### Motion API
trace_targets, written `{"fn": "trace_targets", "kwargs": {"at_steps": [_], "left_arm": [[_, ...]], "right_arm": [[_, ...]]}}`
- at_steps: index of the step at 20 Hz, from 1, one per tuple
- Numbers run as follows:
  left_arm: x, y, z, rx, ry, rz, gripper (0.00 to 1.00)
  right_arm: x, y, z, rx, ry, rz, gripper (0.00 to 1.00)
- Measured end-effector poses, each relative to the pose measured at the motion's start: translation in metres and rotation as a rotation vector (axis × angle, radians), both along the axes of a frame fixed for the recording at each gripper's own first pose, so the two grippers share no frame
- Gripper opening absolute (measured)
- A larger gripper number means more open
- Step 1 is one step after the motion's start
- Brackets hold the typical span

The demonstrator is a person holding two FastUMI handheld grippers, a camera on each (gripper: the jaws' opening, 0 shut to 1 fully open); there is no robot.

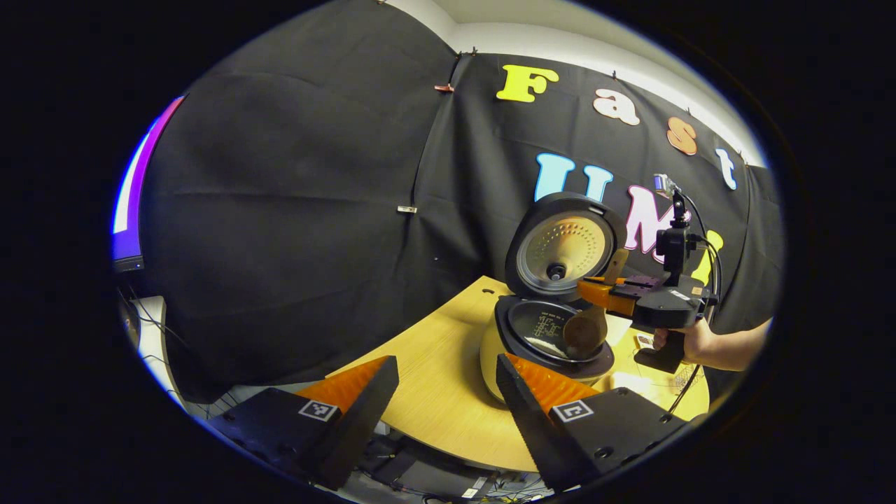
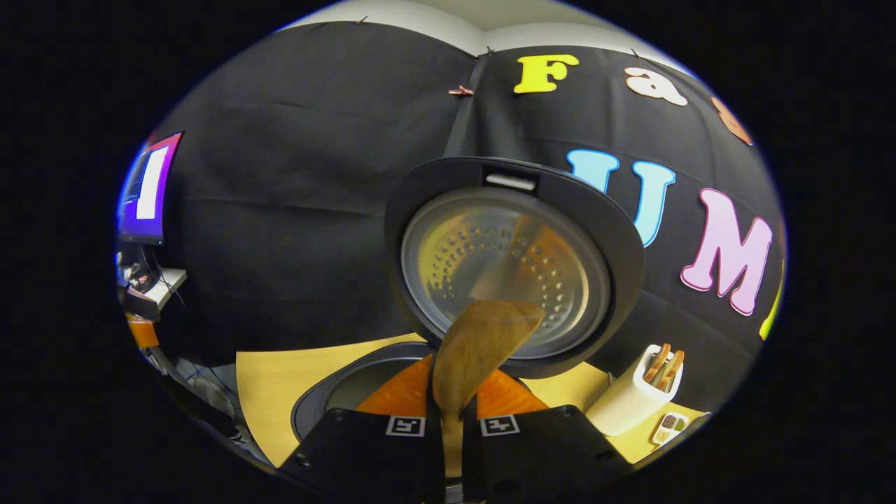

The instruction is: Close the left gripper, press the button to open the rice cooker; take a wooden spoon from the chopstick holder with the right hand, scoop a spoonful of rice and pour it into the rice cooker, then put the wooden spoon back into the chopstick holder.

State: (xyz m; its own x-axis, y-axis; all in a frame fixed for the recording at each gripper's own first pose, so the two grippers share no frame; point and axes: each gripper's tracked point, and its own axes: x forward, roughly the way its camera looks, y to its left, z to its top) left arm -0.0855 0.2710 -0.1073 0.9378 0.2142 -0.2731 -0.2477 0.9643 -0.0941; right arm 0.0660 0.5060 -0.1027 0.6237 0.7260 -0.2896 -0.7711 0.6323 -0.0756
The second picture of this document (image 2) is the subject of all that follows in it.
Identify wooden spoon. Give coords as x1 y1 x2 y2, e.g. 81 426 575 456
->
432 300 546 484

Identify black backdrop cloth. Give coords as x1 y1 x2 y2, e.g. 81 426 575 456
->
119 21 788 414

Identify dark rice cooker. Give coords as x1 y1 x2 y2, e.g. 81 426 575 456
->
290 156 646 443

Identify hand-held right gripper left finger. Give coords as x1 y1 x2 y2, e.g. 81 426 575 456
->
279 353 446 504

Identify white toaster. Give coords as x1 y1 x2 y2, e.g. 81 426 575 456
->
585 343 686 438

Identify white side desk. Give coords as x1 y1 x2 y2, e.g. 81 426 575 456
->
122 267 188 312

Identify computer monitor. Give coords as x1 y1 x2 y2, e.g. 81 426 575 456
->
117 131 185 246

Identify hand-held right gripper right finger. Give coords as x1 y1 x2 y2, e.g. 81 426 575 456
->
462 367 634 504

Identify bread slice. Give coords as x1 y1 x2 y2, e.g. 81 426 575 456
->
657 350 685 393
643 343 671 384

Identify white divided bean dish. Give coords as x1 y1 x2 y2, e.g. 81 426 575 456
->
650 412 690 447

